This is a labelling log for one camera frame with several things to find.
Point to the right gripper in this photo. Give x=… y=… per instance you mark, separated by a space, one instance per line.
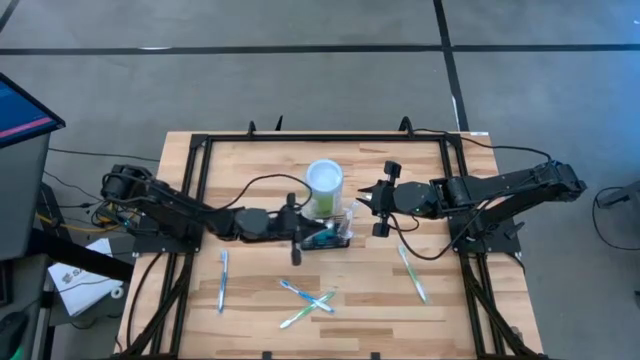
x=386 y=200

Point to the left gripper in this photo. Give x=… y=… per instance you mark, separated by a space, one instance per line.
x=287 y=225

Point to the green-tipped toothbrush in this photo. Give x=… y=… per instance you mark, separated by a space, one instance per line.
x=348 y=220

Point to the green white toothbrush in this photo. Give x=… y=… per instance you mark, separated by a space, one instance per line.
x=300 y=315
x=412 y=274

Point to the blue white toothbrush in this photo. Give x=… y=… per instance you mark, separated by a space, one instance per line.
x=300 y=292
x=223 y=280

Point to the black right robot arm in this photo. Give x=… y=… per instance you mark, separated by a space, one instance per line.
x=500 y=185

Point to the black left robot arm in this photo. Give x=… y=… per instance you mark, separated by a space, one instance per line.
x=175 y=207

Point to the green wipes canister white lid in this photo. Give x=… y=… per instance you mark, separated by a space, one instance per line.
x=324 y=177

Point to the white tape roll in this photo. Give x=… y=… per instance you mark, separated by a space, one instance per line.
x=113 y=292

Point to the white printed paper sheet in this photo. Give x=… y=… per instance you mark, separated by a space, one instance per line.
x=80 y=290

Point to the grey stand leg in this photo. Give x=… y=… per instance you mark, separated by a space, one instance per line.
x=625 y=196

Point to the large blue-screen monitor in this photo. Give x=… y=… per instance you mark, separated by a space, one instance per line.
x=20 y=115

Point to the black aluminium rig frame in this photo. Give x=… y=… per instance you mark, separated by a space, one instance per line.
x=325 y=137

